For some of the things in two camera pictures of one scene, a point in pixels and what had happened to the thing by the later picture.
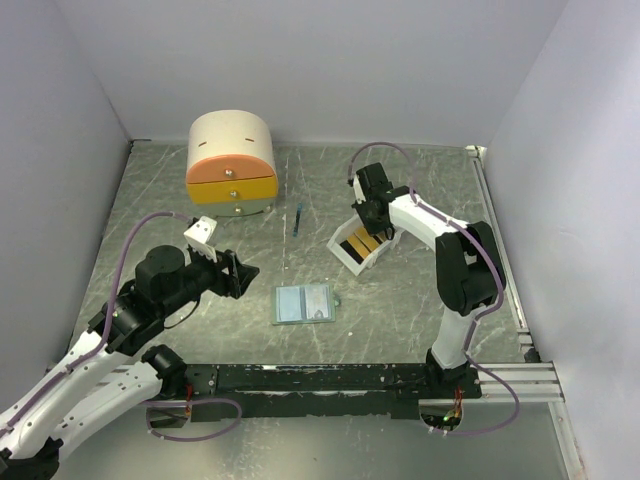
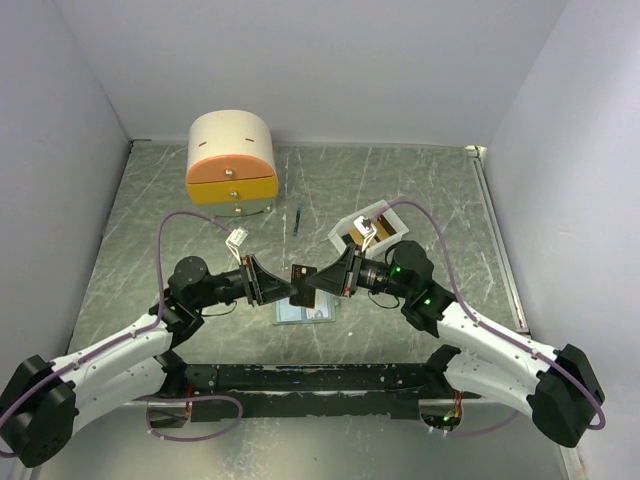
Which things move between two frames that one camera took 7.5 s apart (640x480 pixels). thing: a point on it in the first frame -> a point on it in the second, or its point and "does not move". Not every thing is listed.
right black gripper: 371,228 -> 331,279
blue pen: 297,218 does not move
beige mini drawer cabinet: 232,166 does not move
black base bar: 278,393 does not move
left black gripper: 237,279 -> 261,286
